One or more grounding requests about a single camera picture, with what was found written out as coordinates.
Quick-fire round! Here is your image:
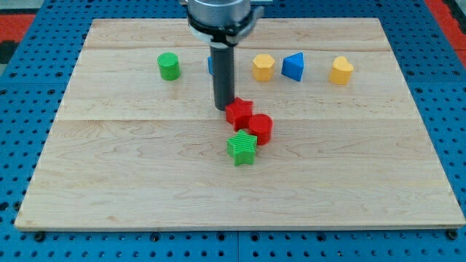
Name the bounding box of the blue block behind rod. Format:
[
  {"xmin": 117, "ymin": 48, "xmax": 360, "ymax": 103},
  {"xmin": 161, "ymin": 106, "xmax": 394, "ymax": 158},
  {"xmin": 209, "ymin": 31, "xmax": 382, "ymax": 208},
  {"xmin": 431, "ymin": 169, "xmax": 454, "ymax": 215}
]
[{"xmin": 208, "ymin": 56, "xmax": 213, "ymax": 76}]

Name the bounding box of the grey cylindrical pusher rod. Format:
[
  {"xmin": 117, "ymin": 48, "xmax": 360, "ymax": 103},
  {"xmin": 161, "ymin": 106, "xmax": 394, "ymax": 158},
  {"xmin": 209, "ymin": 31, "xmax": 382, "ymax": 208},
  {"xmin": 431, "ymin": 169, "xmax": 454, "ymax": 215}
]
[{"xmin": 210, "ymin": 47, "xmax": 234, "ymax": 111}]

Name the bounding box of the green cylinder block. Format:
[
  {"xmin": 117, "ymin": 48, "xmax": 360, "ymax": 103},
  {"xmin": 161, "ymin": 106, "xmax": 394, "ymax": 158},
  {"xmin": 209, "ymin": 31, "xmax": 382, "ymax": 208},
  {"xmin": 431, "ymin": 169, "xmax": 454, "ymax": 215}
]
[{"xmin": 157, "ymin": 52, "xmax": 181, "ymax": 81}]

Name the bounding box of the yellow heart block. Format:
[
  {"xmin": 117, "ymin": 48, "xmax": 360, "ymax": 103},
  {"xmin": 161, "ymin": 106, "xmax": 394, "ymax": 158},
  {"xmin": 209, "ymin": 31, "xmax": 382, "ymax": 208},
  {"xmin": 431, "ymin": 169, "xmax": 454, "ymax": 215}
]
[{"xmin": 328, "ymin": 56, "xmax": 354, "ymax": 85}]

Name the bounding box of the red cylinder block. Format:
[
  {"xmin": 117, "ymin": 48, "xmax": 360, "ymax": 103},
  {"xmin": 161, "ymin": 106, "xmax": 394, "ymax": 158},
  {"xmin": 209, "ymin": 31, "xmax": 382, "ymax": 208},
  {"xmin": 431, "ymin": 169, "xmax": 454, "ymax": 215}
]
[{"xmin": 248, "ymin": 114, "xmax": 273, "ymax": 146}]

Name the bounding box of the red star block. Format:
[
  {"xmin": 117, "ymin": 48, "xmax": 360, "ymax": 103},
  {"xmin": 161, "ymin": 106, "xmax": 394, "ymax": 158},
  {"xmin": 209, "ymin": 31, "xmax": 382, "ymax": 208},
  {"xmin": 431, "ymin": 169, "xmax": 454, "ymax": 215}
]
[{"xmin": 225, "ymin": 98, "xmax": 253, "ymax": 131}]

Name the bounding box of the yellow hexagon block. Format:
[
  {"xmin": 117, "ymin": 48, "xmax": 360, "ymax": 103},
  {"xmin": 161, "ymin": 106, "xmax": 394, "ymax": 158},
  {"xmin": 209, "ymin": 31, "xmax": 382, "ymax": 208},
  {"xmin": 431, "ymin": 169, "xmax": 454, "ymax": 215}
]
[{"xmin": 252, "ymin": 54, "xmax": 275, "ymax": 82}]

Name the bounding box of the light wooden board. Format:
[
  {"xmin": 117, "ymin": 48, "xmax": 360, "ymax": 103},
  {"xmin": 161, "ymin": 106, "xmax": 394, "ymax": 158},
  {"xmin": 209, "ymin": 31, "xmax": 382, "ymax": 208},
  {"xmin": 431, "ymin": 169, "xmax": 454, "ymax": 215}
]
[{"xmin": 15, "ymin": 18, "xmax": 465, "ymax": 231}]

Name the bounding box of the green star block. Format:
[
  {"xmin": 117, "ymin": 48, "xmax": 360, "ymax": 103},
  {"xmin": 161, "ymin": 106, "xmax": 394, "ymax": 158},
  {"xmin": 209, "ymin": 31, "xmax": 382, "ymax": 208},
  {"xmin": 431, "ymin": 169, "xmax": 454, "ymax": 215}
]
[{"xmin": 226, "ymin": 130, "xmax": 257, "ymax": 166}]

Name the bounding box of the blue triangle block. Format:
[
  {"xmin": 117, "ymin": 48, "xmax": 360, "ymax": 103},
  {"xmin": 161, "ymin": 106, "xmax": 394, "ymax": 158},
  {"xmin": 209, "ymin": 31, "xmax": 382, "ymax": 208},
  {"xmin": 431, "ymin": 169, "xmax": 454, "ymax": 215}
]
[{"xmin": 281, "ymin": 52, "xmax": 304, "ymax": 82}]

